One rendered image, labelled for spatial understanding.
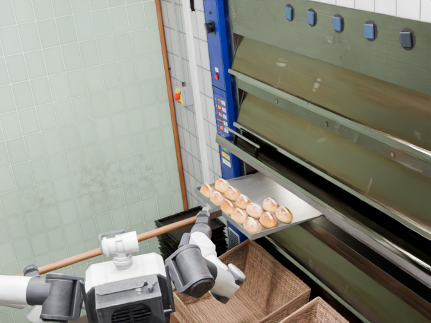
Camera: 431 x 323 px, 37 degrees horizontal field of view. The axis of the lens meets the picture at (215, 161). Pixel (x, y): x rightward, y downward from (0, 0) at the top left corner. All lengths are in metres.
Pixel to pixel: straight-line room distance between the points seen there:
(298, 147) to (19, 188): 1.79
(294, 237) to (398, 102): 1.05
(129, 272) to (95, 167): 1.82
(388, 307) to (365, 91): 0.80
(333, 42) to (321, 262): 0.97
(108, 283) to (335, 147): 0.98
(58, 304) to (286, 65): 1.27
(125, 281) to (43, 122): 1.80
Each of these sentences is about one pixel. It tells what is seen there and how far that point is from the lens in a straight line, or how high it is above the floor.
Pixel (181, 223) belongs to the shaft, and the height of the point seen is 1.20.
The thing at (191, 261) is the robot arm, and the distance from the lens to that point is 2.13.
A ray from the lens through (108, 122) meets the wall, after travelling 3.82.
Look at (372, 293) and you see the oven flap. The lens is 2.56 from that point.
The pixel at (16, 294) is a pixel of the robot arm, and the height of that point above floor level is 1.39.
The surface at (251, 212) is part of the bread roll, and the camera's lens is 2.78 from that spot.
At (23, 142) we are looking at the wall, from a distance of 3.73.
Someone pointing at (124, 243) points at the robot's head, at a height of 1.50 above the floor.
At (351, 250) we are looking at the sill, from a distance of 2.56.
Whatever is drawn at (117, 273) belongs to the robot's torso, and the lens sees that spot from 2.13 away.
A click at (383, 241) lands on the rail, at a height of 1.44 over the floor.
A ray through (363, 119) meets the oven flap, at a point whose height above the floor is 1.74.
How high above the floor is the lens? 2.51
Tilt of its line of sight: 23 degrees down
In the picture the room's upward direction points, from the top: 6 degrees counter-clockwise
